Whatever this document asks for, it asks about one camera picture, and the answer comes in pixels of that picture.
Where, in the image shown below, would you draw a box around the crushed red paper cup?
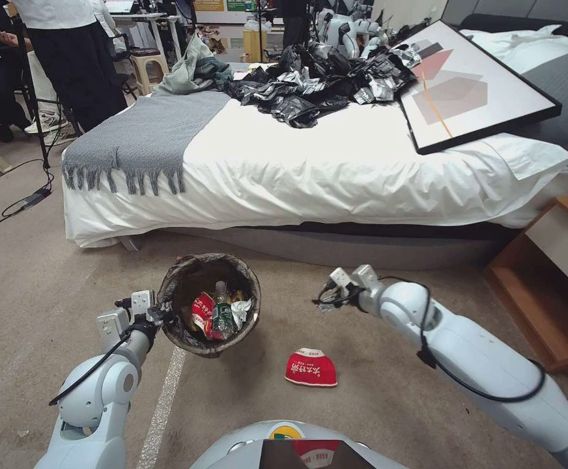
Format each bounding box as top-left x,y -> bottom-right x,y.
284,347 -> 339,388

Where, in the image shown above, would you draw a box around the wooden nightstand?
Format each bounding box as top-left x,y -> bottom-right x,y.
482,195 -> 568,375

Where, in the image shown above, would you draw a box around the black tripod stand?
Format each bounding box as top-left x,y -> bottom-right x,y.
12,18 -> 85,170

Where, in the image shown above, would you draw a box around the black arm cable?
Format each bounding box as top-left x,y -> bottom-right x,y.
379,276 -> 547,405
48,296 -> 136,407

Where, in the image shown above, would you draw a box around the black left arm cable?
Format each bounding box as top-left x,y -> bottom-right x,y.
48,296 -> 136,407

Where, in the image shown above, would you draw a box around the person in background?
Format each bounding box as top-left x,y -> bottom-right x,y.
279,0 -> 315,50

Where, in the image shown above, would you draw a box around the white pillow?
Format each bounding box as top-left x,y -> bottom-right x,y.
459,24 -> 568,77

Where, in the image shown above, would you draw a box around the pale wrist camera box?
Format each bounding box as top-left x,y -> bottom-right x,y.
329,267 -> 353,291
131,290 -> 156,319

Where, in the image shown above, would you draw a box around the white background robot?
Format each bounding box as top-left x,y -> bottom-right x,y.
315,7 -> 393,61

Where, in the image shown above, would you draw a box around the black floor cable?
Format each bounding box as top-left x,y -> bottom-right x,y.
0,158 -> 56,241

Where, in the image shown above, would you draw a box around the dark padded headboard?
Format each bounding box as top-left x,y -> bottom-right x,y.
459,13 -> 568,43

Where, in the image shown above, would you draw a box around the pile of black garbage bags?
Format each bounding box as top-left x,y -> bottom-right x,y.
222,42 -> 423,130

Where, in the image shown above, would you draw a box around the white floor tape strip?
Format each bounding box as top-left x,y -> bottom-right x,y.
136,345 -> 188,469

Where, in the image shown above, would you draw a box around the black power adapter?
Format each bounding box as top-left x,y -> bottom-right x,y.
20,187 -> 52,212

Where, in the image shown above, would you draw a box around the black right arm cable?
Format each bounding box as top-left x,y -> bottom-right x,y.
379,276 -> 547,405

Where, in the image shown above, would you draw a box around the white robot front shell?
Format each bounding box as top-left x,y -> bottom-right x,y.
188,419 -> 408,469

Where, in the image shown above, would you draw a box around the grey fringed throw blanket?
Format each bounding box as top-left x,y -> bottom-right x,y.
61,89 -> 234,197

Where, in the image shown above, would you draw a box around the bed with white sheet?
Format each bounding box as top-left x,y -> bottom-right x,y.
61,29 -> 568,272

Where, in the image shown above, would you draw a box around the round trash bin black liner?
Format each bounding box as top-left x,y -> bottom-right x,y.
156,252 -> 263,360

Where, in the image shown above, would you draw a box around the grey-green crumpled clothes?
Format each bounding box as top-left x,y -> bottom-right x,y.
152,33 -> 236,96

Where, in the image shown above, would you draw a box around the standing person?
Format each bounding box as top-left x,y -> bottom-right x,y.
9,0 -> 130,147

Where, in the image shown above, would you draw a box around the green plastic bottle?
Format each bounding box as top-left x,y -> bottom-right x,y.
210,281 -> 236,341

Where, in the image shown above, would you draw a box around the black framed abstract picture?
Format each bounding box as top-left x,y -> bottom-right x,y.
393,19 -> 564,156

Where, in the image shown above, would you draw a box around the red snack wrapper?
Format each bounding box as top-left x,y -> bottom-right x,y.
190,292 -> 217,339

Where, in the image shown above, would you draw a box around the white crumpled tissue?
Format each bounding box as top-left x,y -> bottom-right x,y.
229,298 -> 253,329

